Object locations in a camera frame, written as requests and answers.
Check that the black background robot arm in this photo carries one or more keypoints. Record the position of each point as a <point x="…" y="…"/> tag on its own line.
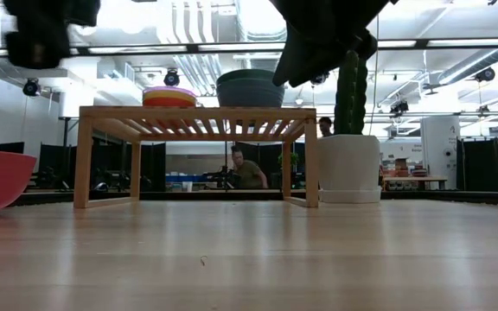
<point x="221" y="177"/>

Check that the small green plant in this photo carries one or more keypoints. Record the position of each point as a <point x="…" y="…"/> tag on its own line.
<point x="293" y="159"/>

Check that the black partition screen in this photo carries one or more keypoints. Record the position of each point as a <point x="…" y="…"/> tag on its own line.
<point x="491" y="164"/>
<point x="106" y="160"/>

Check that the translucent yellow bowl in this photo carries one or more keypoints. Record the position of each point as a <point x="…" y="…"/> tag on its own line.
<point x="169" y="94"/>

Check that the person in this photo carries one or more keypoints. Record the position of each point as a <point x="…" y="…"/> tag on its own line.
<point x="326" y="126"/>
<point x="249" y="173"/>

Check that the blue storage bin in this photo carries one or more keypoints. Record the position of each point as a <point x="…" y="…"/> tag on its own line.
<point x="190" y="178"/>

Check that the wooden slatted shelf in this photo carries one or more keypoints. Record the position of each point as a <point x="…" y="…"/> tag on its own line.
<point x="197" y="114"/>

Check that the gray bowl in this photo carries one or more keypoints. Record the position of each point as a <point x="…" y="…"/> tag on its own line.
<point x="249" y="96"/>

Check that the white plant pot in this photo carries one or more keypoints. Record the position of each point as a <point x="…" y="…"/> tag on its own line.
<point x="348" y="162"/>

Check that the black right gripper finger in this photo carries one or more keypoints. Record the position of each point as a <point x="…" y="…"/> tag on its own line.
<point x="288" y="62"/>
<point x="318" y="65"/>

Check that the black overhead frame bar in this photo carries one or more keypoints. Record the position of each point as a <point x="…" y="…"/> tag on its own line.
<point x="145" y="48"/>

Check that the wooden side table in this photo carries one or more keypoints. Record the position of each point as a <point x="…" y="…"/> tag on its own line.
<point x="413" y="178"/>

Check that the black monitor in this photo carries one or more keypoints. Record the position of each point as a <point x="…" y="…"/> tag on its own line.
<point x="9" y="147"/>

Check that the orange bowl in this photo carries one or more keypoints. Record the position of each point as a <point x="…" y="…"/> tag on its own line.
<point x="169" y="102"/>

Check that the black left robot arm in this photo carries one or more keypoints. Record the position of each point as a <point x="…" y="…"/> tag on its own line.
<point x="50" y="10"/>

